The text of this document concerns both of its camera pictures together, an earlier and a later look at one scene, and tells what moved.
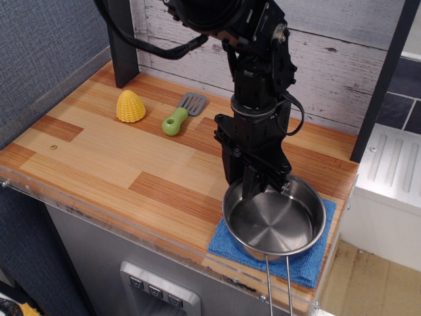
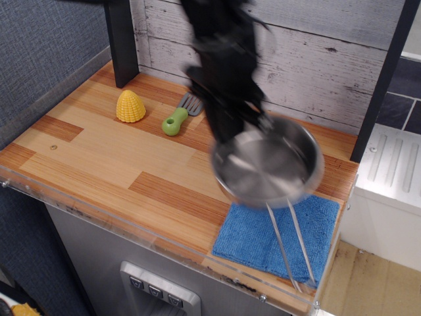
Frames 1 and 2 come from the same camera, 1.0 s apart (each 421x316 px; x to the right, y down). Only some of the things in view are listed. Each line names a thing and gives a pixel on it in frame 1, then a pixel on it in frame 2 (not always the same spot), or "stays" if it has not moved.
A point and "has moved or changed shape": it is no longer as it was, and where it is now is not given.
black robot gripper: x=258 y=133 -> x=228 y=74
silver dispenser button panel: x=145 y=292 stays
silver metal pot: x=274 y=225 has moved or changed shape
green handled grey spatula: x=192 y=104 stays
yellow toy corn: x=129 y=108 stays
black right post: x=390 y=65 stays
